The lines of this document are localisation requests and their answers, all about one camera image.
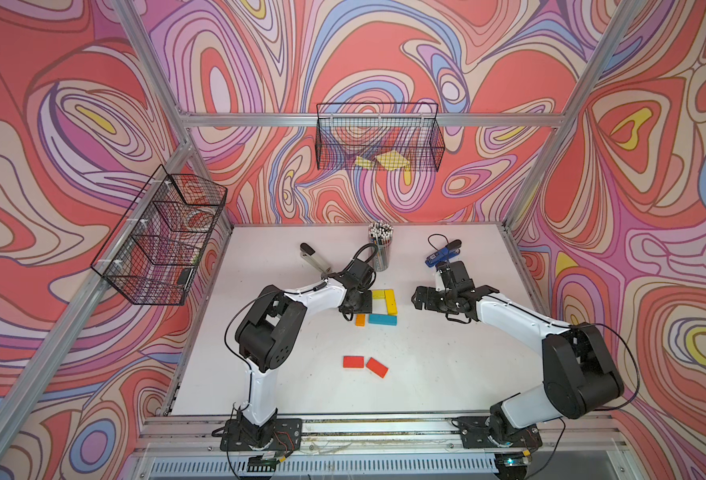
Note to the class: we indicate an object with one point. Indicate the teal block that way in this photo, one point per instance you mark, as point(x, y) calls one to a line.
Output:
point(382, 319)

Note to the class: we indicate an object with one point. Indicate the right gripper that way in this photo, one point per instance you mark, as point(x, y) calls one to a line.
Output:
point(429, 305)

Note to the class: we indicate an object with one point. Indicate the black wire basket left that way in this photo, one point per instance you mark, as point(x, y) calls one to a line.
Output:
point(152, 256)

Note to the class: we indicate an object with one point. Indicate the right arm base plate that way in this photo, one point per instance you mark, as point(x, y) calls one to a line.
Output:
point(484, 432)

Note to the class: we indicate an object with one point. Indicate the yellow sticky notes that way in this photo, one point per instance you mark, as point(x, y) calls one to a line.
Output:
point(389, 161)

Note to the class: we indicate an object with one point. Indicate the grey stapler black handle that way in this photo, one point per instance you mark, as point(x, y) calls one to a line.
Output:
point(313, 258)

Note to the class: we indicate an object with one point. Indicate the clear cup of pencils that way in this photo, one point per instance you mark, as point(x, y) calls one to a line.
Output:
point(381, 234)

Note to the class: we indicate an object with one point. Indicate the aluminium rail front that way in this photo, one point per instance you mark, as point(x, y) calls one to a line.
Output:
point(422, 432)

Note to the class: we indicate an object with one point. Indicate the blue stapler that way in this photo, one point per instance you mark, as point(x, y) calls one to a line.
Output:
point(444, 254)

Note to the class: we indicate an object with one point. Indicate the black wire basket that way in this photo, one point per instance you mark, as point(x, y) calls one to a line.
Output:
point(152, 256)
point(345, 130)

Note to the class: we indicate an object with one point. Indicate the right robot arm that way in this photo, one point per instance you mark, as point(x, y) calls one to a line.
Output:
point(579, 373)

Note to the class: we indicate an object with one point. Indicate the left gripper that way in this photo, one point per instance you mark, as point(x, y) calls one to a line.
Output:
point(367, 308)

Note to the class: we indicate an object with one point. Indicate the black wire basket back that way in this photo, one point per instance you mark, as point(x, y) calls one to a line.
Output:
point(345, 130)

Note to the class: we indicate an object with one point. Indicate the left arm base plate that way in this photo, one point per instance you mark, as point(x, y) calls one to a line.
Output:
point(283, 435)

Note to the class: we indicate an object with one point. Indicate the yellow block vertical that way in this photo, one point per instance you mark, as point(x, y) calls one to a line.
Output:
point(391, 303)

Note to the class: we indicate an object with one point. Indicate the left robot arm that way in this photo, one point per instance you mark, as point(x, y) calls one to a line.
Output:
point(271, 324)

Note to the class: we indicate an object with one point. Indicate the red block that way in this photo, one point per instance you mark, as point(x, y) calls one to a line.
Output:
point(376, 367)
point(353, 362)

